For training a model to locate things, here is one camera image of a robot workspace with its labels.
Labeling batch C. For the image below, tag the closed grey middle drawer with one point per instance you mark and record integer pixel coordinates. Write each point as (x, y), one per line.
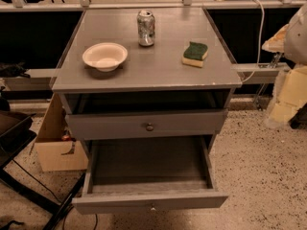
(148, 124)

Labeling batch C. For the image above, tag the green and yellow sponge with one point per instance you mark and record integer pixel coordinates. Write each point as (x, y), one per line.
(195, 54)

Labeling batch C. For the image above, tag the cardboard box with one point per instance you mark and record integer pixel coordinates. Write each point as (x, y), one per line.
(56, 149)

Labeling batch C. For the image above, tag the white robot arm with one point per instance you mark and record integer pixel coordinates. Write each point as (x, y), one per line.
(295, 50)

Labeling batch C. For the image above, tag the open grey bottom drawer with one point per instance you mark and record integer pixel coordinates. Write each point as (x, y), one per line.
(149, 174)

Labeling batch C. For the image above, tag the grey wooden drawer cabinet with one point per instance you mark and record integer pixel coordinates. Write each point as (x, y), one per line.
(151, 79)

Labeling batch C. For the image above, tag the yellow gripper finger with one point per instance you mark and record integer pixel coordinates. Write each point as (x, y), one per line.
(276, 43)
(289, 95)

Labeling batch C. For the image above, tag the silver soda can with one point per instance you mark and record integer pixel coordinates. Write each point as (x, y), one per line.
(146, 30)

